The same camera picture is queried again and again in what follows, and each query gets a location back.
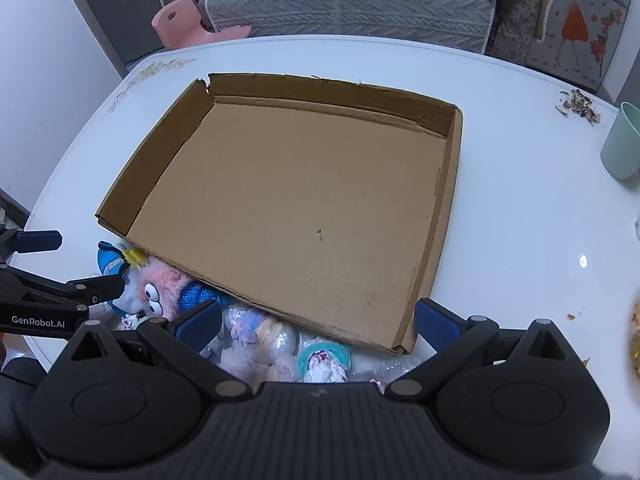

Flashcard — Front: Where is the seed shells pile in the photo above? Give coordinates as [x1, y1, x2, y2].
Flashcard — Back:
[555, 89, 602, 126]

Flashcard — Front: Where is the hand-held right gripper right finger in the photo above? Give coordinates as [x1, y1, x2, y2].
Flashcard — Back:
[385, 298, 586, 401]

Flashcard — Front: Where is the green cup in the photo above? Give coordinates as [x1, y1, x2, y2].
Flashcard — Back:
[600, 102, 640, 181]

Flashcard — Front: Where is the lilac sock bundle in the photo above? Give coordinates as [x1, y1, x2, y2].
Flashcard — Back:
[220, 347, 298, 391]

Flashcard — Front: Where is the brown cardboard box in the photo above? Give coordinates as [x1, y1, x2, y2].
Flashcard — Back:
[95, 72, 463, 356]

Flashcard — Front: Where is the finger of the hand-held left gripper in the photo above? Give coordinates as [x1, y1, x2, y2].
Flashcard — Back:
[0, 266, 126, 307]
[0, 229, 62, 263]

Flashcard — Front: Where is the clear plastic-wrapped bundle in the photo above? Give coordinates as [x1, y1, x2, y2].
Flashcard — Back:
[352, 355, 426, 386]

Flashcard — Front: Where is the white bundle teal band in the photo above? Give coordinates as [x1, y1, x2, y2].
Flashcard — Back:
[295, 337, 353, 385]

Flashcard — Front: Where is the grey covered sofa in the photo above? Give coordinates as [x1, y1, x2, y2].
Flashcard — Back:
[145, 0, 561, 56]

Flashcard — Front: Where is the pastel plastic-wrapped sock bundle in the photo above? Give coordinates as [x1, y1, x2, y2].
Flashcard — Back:
[222, 305, 301, 361]

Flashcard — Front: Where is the pink fluffy toy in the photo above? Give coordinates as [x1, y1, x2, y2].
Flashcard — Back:
[122, 257, 221, 318]

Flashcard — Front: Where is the white bundle green band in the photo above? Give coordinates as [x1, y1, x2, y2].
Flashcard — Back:
[117, 312, 151, 331]

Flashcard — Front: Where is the pink plastic stool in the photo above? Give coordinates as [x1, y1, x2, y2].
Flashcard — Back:
[151, 0, 251, 50]

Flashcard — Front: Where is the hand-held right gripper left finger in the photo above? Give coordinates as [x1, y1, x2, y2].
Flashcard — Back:
[65, 301, 252, 403]

